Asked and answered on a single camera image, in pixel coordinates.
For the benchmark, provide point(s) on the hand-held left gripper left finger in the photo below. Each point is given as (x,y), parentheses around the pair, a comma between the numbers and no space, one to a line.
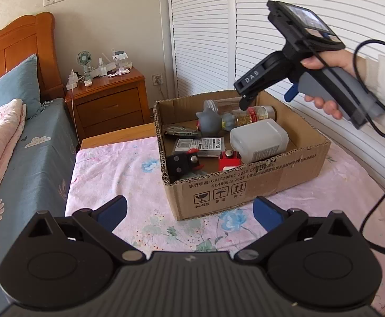
(113,212)

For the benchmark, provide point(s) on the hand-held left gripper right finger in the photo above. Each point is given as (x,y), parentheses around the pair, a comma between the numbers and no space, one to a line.
(267,213)

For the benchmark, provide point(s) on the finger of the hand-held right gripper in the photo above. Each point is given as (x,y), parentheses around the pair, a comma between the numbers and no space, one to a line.
(246,102)

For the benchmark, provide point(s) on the seasoning bottle with red label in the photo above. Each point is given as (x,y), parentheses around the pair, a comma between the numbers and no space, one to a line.
(258,114)

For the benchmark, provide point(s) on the cardboard box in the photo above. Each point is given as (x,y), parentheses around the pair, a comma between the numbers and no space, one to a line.
(245,191)

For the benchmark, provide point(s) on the grey cat toy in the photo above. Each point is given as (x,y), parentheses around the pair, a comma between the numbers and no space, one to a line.
(209,123)

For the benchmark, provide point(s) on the small red box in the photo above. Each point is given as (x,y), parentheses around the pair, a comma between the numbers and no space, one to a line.
(228,164)

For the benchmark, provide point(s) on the small white box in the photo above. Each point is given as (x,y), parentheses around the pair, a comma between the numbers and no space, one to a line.
(195,145)

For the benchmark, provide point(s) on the black toy with red knobs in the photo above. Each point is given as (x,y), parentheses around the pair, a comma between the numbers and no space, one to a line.
(177,166)

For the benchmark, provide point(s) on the person's right hand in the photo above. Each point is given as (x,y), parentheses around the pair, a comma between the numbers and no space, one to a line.
(347,61)

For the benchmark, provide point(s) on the clear plastic cup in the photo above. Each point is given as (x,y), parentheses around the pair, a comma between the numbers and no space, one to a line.
(222,105)

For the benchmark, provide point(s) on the white plastic jar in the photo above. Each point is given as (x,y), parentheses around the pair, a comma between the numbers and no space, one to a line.
(258,138)

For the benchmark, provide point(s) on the pink floral tablecloth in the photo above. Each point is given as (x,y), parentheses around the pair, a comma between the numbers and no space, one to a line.
(113,171)

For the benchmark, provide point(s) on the grey metal tool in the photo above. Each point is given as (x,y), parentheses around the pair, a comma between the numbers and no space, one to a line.
(182,132)

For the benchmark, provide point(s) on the white louvered closet doors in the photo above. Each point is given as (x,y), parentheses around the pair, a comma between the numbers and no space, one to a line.
(212,33)

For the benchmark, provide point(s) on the blue bed sheet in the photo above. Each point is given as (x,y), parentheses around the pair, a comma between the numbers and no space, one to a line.
(37,171)

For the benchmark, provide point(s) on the wooden nightstand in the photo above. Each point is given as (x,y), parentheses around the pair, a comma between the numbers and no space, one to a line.
(113,105)

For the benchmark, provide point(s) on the white phone stand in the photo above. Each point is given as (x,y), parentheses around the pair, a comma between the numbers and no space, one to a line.
(119,58)

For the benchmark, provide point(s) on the white power strip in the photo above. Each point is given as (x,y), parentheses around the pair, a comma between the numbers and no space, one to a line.
(72,82)

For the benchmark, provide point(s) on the small green desk fan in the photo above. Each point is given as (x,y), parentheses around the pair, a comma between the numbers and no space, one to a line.
(84,58)

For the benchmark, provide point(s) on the large blue pillow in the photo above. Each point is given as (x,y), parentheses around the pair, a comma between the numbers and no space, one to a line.
(11,86)

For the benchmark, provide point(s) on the wooden headboard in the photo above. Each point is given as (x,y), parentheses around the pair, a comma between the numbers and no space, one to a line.
(17,39)

